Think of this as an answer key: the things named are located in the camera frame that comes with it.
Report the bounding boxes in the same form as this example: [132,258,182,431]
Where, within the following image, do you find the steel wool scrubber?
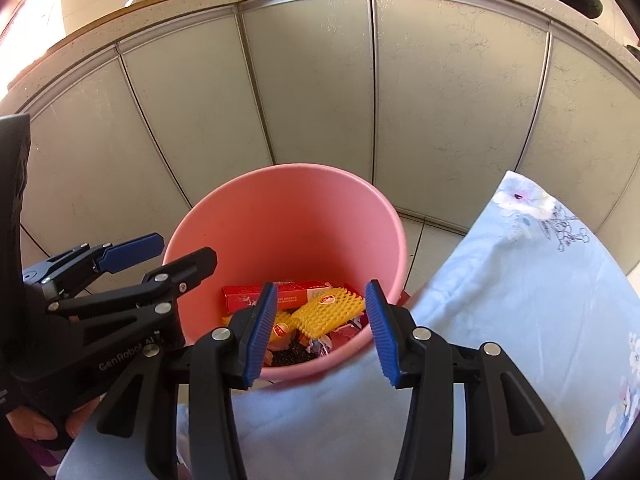
[270,342,316,366]

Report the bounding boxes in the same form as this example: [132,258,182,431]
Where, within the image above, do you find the person's purple clothing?
[22,442,76,480]

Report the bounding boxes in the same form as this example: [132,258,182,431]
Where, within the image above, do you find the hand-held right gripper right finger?
[365,280,586,480]

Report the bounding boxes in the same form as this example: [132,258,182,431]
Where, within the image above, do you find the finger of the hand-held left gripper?
[45,246,218,321]
[21,232,166,306]

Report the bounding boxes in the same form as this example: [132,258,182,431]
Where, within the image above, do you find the long red and white box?
[222,281,333,313]

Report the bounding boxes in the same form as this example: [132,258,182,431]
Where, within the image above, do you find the light blue floral tablecloth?
[65,170,640,480]

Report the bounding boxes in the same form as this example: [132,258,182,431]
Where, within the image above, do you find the large yellow foam net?
[290,286,366,338]

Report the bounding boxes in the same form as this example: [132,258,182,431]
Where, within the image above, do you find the person's left hand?
[10,395,103,442]

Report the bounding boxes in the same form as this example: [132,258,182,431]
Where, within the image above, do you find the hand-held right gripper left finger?
[95,281,279,480]

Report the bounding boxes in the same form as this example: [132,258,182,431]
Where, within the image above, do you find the maroon wrapper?
[307,317,368,356]

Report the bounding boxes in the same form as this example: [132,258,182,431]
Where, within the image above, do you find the grey kitchen counter cabinet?
[0,0,640,281]

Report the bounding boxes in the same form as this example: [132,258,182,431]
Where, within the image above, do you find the pink plastic bucket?
[162,162,407,382]

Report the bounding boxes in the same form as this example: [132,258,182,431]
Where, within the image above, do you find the small yellow foam net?
[272,310,301,343]

